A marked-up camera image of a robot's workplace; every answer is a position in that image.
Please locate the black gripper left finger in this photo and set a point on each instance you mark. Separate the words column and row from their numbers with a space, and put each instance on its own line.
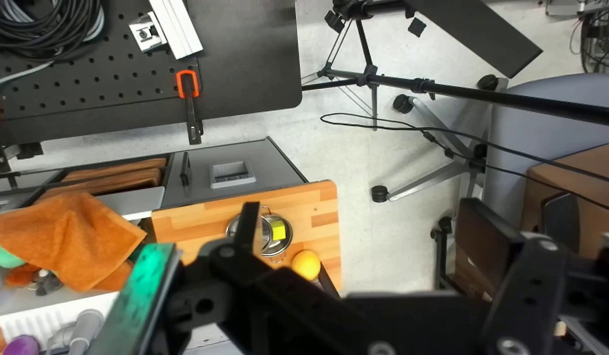
column 185, row 299

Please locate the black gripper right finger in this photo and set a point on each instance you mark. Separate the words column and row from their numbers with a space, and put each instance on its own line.
column 532, row 297

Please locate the green plush toy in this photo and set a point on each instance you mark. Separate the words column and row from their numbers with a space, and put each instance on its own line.
column 6, row 258

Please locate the wooden toy kitchen unit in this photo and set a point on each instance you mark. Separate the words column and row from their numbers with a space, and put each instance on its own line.
column 197, row 220

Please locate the grey toy faucet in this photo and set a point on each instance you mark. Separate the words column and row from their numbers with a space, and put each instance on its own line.
column 85, row 329

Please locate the yellow block toy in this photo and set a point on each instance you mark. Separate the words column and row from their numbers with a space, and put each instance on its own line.
column 276, row 230

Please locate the yellow lemon toy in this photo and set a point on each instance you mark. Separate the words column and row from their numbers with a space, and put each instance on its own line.
column 305, row 266

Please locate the black plush toy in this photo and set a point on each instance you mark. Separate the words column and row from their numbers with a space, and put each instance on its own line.
column 45, row 283

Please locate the white toy sink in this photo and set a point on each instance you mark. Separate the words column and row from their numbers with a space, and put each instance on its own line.
column 33, row 323

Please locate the orange brown plush toy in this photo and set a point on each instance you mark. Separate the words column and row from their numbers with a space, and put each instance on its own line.
column 20, row 275

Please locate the purple toy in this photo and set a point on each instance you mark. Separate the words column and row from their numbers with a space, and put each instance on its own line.
column 22, row 346

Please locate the small silver pan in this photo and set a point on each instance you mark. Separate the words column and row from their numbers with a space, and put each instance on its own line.
column 284, row 248

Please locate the open cardboard box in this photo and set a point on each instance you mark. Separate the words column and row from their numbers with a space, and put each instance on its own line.
column 591, row 179

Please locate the orange cloth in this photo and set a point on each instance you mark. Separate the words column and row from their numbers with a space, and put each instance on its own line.
column 67, row 238

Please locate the black perforated table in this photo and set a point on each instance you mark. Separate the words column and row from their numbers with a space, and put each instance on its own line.
column 236, row 53

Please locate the black tripod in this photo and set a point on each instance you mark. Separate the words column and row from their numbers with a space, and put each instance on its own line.
column 382, row 80

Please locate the white marker tag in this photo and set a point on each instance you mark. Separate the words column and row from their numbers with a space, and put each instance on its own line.
column 146, row 35

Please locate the black flat panel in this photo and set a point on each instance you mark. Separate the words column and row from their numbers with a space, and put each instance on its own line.
column 481, row 31

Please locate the silver aluminium bar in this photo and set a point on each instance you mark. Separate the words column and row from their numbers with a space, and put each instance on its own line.
column 177, row 27

